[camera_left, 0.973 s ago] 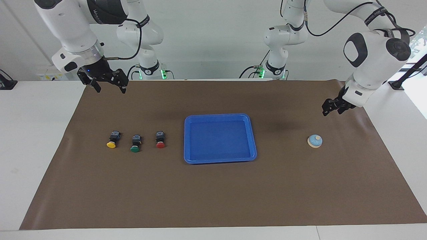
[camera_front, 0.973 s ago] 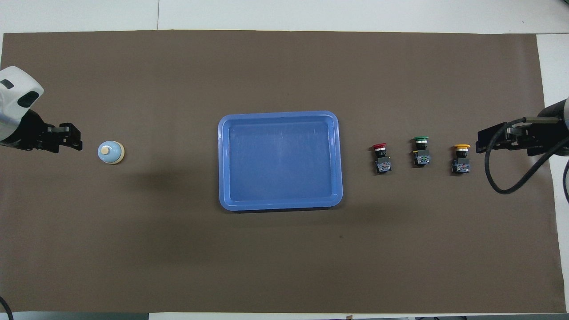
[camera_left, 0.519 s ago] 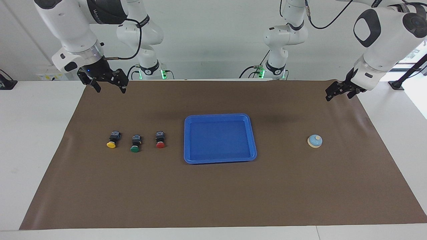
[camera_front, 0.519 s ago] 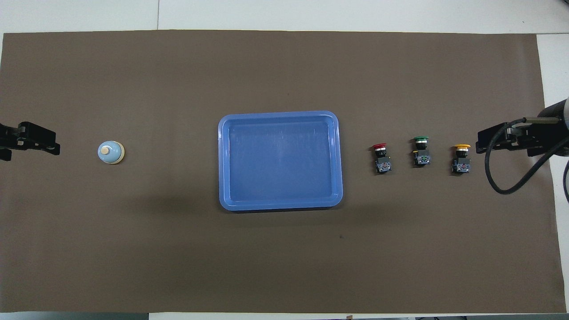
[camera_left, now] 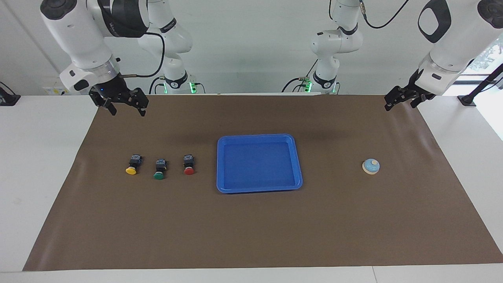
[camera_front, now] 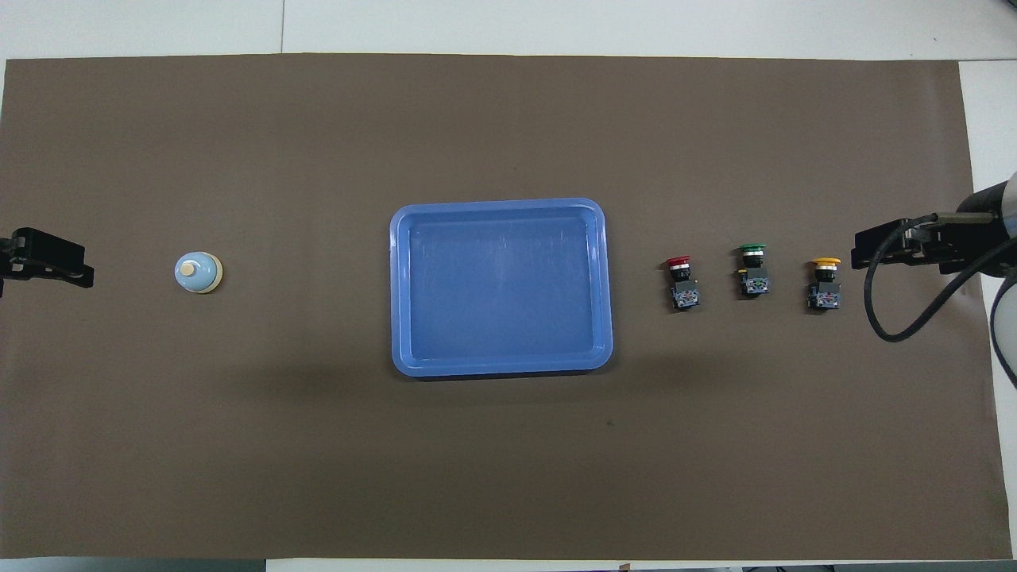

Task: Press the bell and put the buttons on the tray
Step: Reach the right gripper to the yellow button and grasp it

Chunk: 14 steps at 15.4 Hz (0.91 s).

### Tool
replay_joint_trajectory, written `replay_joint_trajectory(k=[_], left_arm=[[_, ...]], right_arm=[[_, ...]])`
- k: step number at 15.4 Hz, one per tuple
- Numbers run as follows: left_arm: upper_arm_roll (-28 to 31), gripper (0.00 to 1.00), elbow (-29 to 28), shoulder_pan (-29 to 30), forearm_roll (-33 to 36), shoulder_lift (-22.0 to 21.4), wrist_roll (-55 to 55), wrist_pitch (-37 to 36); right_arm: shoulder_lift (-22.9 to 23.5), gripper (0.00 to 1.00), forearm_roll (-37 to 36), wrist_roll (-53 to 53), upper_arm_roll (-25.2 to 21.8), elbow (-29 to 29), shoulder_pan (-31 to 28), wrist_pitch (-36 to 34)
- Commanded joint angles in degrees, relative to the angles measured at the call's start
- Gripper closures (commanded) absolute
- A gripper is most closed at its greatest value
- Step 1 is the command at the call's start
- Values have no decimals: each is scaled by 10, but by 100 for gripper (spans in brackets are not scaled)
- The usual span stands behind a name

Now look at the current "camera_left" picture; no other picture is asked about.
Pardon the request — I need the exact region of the yellow push button switch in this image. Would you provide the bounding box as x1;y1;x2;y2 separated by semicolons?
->
125;154;143;176

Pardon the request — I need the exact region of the green push button switch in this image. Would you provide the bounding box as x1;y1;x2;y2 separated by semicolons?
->
153;158;168;181

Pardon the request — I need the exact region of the light blue service bell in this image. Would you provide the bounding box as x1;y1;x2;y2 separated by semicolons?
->
362;158;381;175

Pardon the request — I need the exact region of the red push button switch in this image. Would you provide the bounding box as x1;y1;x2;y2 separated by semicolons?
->
183;154;196;176

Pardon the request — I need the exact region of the blue plastic tray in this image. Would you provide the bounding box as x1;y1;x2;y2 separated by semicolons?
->
216;134;304;195

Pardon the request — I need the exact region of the black angled stand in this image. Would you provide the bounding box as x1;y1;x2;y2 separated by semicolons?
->
457;62;503;108

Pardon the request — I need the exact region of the bright window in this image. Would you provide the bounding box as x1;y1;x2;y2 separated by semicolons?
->
458;33;503;85

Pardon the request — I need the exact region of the small black table clamp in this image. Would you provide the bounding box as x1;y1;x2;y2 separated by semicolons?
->
0;81;21;107

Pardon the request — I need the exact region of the brown table mat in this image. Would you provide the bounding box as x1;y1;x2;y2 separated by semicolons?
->
22;94;503;272

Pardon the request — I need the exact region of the black base power cable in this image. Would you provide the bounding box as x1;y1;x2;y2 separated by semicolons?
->
149;76;167;95
281;59;319;93

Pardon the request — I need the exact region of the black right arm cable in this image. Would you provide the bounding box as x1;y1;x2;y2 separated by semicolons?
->
117;31;166;78

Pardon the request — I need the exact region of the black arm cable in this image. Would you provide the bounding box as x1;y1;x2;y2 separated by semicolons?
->
117;31;166;78
360;0;410;29

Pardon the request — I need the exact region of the white wall socket box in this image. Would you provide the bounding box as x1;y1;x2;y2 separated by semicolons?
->
42;77;67;96

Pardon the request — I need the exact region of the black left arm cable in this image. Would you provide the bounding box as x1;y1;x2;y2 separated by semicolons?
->
360;0;410;29

